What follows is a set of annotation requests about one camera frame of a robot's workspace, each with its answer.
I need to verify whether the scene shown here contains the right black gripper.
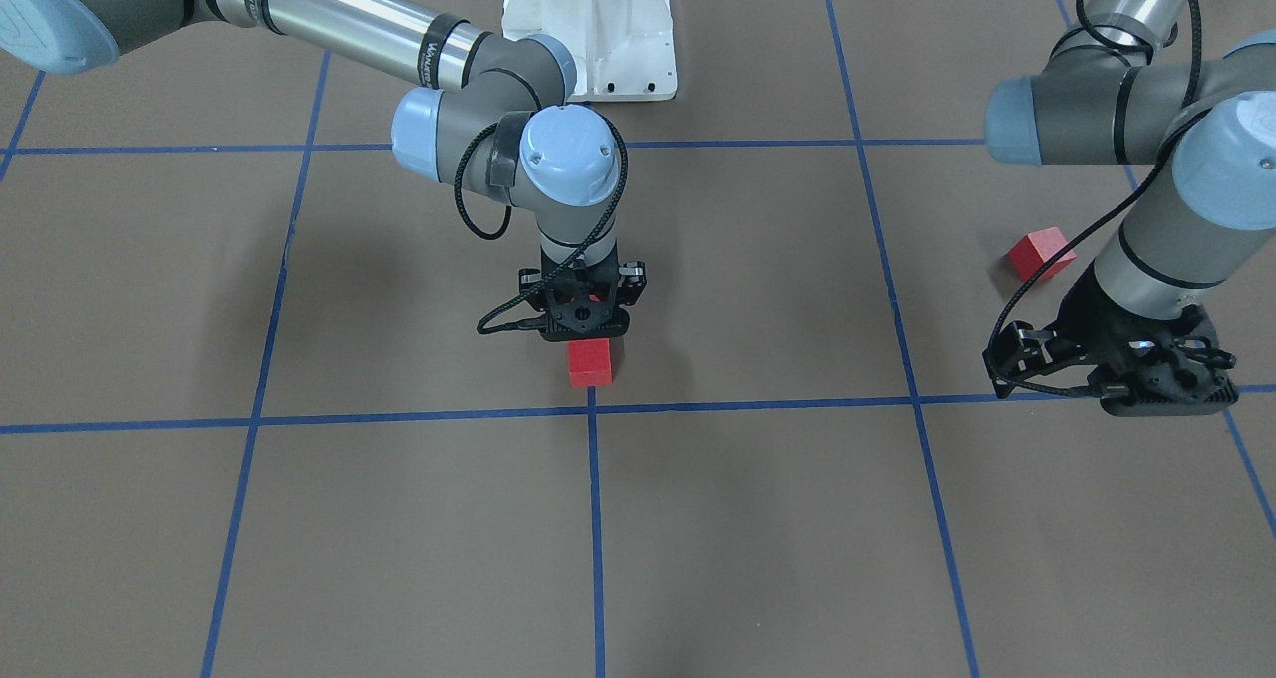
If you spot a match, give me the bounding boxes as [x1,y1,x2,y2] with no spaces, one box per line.
[524,255,647,310]

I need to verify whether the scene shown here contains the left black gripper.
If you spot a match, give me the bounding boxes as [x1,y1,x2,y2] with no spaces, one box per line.
[1057,280,1238,400]

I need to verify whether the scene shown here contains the red foam block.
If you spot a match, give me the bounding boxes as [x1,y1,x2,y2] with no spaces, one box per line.
[1005,225,1071,282]
[568,338,615,388]

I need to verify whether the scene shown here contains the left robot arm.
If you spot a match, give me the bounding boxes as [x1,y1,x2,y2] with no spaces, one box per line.
[983,0,1275,416]

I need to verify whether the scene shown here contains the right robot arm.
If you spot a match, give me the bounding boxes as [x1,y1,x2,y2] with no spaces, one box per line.
[3,0,646,327]

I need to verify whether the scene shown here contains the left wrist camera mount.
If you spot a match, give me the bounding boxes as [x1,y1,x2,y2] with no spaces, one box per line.
[983,313,1240,418]

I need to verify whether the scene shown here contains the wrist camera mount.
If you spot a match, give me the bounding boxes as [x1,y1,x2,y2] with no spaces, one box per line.
[983,313,1240,418]
[536,306,632,342]

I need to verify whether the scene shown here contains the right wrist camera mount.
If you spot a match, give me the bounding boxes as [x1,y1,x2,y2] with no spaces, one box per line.
[536,306,632,342]

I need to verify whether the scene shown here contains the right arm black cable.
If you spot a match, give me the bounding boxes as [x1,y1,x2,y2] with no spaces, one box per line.
[454,110,632,337]

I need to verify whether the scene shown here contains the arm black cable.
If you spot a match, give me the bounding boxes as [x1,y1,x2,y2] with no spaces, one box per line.
[454,110,632,337]
[988,0,1212,400]

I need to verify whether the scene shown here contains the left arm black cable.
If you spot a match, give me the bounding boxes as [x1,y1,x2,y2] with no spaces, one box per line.
[988,0,1212,400]

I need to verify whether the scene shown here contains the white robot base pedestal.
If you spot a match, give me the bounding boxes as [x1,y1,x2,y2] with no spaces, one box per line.
[501,0,679,103]

